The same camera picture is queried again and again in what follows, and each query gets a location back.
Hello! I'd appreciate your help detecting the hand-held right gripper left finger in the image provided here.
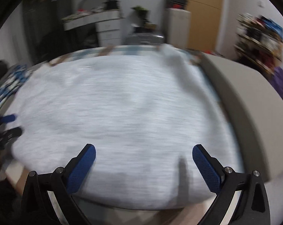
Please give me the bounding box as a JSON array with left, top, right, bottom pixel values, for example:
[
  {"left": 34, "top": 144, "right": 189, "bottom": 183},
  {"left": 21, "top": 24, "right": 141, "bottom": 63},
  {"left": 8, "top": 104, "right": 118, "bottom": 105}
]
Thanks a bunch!
[{"left": 20, "top": 143, "right": 96, "bottom": 225}]

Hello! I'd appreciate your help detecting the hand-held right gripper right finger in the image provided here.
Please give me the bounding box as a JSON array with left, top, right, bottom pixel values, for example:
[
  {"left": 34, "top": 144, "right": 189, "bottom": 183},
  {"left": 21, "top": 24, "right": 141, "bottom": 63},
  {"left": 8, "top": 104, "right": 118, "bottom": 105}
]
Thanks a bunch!
[{"left": 192, "top": 144, "right": 271, "bottom": 225}]

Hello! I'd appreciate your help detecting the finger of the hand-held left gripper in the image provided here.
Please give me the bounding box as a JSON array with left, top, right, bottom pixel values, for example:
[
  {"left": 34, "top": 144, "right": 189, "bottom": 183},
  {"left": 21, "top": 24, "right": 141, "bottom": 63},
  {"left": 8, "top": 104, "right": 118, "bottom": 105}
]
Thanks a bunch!
[
  {"left": 0, "top": 114, "right": 17, "bottom": 125},
  {"left": 1, "top": 127, "right": 23, "bottom": 141}
]

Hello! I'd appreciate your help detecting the light grey hoodie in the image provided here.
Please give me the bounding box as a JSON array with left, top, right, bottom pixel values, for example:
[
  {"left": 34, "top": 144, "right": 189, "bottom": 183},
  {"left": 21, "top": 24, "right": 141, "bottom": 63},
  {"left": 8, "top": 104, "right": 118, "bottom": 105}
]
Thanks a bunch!
[{"left": 11, "top": 44, "right": 245, "bottom": 211}]

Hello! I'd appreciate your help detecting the blue plaid shirt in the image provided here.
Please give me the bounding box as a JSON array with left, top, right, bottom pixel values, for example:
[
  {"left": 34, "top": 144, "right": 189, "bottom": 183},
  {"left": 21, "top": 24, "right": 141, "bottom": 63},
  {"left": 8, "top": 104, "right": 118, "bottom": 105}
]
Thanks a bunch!
[{"left": 0, "top": 64, "right": 33, "bottom": 116}]

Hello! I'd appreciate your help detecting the grey ottoman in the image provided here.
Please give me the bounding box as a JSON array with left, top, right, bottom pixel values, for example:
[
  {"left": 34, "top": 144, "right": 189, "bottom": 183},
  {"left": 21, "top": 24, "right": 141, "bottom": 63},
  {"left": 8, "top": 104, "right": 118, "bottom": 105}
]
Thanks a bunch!
[{"left": 200, "top": 53, "right": 283, "bottom": 184}]

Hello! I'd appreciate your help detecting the dark grey refrigerator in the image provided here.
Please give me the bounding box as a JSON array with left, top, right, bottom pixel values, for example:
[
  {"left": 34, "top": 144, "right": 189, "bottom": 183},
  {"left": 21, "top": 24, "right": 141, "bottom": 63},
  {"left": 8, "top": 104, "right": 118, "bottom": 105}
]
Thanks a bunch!
[{"left": 22, "top": 0, "right": 74, "bottom": 62}]

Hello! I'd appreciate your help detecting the purple bag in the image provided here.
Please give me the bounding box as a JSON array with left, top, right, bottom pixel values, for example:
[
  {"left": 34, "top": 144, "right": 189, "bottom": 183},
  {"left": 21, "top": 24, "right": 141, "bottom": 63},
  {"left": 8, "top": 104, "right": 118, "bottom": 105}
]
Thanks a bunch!
[{"left": 269, "top": 67, "right": 283, "bottom": 99}]

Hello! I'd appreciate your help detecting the white vanity desk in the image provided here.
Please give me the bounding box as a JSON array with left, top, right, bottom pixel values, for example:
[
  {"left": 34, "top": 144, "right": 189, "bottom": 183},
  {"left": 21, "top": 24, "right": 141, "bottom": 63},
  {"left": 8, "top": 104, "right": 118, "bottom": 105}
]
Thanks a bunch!
[{"left": 62, "top": 10, "right": 124, "bottom": 48}]

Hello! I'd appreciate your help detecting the wooden shoe rack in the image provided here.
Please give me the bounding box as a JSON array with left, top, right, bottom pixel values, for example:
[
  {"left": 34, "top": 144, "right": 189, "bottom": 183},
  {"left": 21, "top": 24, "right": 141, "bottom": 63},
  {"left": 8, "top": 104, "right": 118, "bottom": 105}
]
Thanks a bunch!
[{"left": 234, "top": 13, "right": 283, "bottom": 76}]

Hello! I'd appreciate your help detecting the beige suitcase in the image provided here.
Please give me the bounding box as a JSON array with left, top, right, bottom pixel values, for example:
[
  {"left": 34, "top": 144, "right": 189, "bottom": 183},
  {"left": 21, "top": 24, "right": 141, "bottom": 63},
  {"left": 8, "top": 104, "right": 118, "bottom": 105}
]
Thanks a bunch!
[{"left": 165, "top": 8, "right": 192, "bottom": 50}]

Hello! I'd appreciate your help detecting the arched vanity mirror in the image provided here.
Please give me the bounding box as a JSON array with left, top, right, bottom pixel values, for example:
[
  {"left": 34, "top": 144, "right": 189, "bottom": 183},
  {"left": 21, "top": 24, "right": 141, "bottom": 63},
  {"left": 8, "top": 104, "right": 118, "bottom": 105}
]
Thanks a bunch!
[{"left": 78, "top": 0, "right": 111, "bottom": 12}]

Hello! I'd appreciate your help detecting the silver suitcase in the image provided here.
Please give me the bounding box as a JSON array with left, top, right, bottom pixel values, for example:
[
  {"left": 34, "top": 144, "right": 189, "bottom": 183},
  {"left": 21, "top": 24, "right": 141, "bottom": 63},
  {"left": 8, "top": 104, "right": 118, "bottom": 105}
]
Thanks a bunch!
[{"left": 125, "top": 31, "right": 165, "bottom": 46}]

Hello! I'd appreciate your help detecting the wooden door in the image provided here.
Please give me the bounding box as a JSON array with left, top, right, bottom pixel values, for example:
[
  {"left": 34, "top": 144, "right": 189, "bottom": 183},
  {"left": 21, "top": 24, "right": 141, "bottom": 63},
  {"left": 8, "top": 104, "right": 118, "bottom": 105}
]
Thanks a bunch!
[{"left": 177, "top": 0, "right": 224, "bottom": 52}]

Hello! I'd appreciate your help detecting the tall black box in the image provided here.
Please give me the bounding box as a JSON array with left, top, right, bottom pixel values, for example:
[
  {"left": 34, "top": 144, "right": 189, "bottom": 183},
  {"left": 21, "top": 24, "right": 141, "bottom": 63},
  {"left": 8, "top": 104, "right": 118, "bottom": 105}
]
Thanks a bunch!
[{"left": 106, "top": 0, "right": 121, "bottom": 10}]

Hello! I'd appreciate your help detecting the black and red shoe box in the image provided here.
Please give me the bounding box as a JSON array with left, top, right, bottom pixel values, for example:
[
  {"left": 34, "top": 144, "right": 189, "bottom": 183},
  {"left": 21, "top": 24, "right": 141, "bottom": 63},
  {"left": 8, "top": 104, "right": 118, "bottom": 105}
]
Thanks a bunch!
[{"left": 167, "top": 3, "right": 188, "bottom": 10}]

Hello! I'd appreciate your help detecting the dark wrapped bouquet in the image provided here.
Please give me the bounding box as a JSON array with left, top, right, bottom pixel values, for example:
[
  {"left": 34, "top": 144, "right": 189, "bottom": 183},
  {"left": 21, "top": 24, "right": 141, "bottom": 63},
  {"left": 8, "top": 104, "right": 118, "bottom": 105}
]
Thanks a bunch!
[{"left": 131, "top": 5, "right": 149, "bottom": 27}]

